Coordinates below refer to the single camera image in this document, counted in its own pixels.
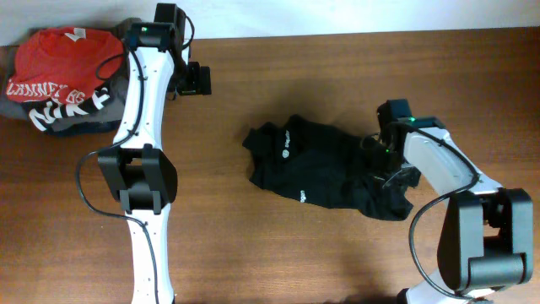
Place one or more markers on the red folded shirt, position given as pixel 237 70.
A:
pixel 65 65

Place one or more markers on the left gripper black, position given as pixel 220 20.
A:
pixel 199 82

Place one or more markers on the grey folded garment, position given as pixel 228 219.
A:
pixel 17 112

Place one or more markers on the black white lettered shirt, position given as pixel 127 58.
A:
pixel 49 115

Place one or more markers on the black t-shirt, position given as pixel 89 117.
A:
pixel 320 164

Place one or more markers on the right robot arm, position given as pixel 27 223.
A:
pixel 486 241

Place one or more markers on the dark blue folded garment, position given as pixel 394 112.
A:
pixel 86 128

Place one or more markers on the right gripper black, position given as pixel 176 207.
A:
pixel 410 179

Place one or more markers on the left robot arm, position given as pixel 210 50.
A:
pixel 139 175

